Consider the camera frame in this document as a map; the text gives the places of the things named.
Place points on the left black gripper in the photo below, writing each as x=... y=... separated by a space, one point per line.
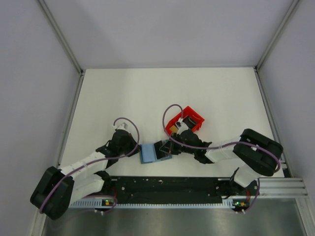
x=131 y=139

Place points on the blue leather card holder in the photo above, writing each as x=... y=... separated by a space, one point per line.
x=148 y=154

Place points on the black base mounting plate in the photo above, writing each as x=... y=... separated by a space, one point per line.
x=174 y=190

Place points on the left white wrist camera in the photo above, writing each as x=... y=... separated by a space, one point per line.
x=122 y=126

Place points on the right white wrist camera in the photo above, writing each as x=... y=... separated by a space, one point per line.
x=179 y=124

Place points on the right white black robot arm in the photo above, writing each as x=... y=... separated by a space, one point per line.
x=260 y=155

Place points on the grey slotted cable duct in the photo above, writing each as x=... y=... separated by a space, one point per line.
x=108 y=203

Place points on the red plastic bin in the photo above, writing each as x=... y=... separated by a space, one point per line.
x=187 y=111

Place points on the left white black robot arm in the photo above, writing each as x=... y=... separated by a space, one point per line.
x=59 y=188

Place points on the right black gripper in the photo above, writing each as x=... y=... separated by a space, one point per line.
x=171 y=147

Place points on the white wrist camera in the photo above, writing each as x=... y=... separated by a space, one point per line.
x=122 y=126
x=179 y=124

